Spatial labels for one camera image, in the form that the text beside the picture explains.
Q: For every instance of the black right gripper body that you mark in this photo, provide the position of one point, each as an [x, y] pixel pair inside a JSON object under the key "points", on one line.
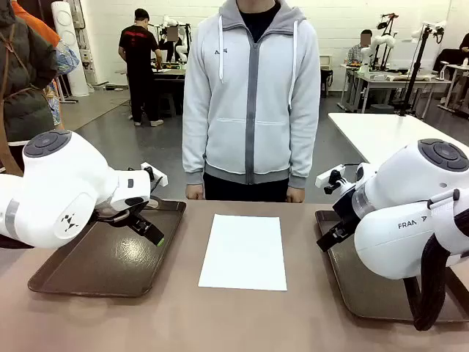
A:
{"points": [[348, 209]]}

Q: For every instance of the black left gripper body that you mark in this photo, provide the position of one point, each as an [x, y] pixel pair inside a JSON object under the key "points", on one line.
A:
{"points": [[117, 214]]}

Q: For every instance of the person's left forearm white sleeve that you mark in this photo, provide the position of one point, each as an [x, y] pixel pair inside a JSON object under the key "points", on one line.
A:
{"points": [[304, 154]]}

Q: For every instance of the person's right forearm white sleeve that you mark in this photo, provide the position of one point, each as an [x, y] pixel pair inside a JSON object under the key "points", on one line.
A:
{"points": [[194, 154]]}

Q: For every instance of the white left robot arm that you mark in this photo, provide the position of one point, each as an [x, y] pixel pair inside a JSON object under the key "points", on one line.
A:
{"points": [[55, 176]]}

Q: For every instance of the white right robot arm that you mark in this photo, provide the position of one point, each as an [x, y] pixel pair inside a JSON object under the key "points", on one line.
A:
{"points": [[403, 176]]}

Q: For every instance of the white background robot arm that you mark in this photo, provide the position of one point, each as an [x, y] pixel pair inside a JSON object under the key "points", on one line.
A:
{"points": [[377, 42]]}

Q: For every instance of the person's left hand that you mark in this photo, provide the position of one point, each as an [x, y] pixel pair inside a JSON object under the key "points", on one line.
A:
{"points": [[296, 196]]}

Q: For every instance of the person's right hand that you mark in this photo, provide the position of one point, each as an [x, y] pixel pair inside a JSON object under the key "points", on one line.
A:
{"points": [[195, 192]]}

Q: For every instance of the brown plastic serving tray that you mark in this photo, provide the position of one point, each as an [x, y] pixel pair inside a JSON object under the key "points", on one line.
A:
{"points": [[366, 293], [91, 271]]}

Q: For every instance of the large white table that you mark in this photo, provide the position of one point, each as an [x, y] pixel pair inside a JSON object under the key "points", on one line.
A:
{"points": [[377, 135]]}

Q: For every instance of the white A4 paper stack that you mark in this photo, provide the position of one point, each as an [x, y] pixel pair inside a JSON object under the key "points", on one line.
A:
{"points": [[243, 253]]}

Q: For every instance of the grey round floor base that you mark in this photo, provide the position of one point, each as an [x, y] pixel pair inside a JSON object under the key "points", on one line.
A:
{"points": [[382, 108]]}

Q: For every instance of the grey plastic stool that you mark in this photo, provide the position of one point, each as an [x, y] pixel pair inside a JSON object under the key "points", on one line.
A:
{"points": [[168, 104]]}

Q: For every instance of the person in white grey hoodie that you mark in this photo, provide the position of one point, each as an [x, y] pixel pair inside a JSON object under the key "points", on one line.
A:
{"points": [[249, 110]]}

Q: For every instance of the long white background desk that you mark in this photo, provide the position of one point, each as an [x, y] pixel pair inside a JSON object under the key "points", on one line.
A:
{"points": [[403, 78]]}

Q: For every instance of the dark background work table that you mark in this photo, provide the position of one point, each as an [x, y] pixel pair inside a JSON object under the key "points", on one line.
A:
{"points": [[172, 75]]}

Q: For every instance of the black tripod stand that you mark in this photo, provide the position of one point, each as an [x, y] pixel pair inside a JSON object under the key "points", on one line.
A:
{"points": [[414, 73]]}

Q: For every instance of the seated person in checked shirt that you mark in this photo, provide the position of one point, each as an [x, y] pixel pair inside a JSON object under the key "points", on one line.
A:
{"points": [[357, 53]]}

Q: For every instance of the blue patterned garment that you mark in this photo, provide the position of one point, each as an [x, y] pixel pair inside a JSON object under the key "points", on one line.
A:
{"points": [[64, 58]]}

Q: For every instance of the white tower air conditioner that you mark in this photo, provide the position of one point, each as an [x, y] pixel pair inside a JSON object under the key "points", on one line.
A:
{"points": [[69, 55]]}

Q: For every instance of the man in black T-shirt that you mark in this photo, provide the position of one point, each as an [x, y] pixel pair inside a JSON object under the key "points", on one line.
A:
{"points": [[137, 47]]}

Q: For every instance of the dark green puffer jacket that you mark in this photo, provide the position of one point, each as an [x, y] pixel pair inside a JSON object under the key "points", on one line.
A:
{"points": [[25, 73]]}

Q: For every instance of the seated person in dark clothes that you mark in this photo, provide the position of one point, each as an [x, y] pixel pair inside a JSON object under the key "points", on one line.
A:
{"points": [[170, 45]]}

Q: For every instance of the small white background desk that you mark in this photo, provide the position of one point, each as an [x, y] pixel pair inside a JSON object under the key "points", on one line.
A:
{"points": [[458, 67]]}

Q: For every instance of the black office chair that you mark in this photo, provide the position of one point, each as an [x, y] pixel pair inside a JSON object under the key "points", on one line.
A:
{"points": [[448, 58]]}

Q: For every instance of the black orange lamp stand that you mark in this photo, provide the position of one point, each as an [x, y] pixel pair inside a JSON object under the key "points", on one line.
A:
{"points": [[387, 25]]}

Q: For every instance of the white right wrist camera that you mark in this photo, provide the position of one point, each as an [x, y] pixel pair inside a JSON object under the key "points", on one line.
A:
{"points": [[329, 176]]}

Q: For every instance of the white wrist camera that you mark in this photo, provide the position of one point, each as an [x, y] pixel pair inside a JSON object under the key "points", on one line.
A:
{"points": [[329, 176], [157, 176]]}

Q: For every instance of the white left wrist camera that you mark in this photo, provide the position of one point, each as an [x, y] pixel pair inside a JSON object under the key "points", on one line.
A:
{"points": [[157, 176]]}

